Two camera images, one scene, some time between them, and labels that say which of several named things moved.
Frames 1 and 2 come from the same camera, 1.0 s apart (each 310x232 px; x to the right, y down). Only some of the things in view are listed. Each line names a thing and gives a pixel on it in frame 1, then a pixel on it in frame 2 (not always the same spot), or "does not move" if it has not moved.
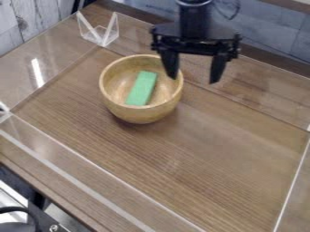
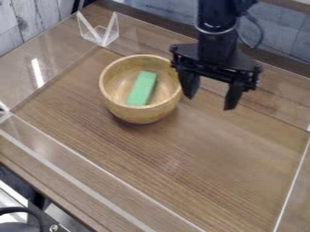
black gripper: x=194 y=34 → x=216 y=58
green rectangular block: x=141 y=88 does not move
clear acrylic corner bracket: x=97 y=34 does not move
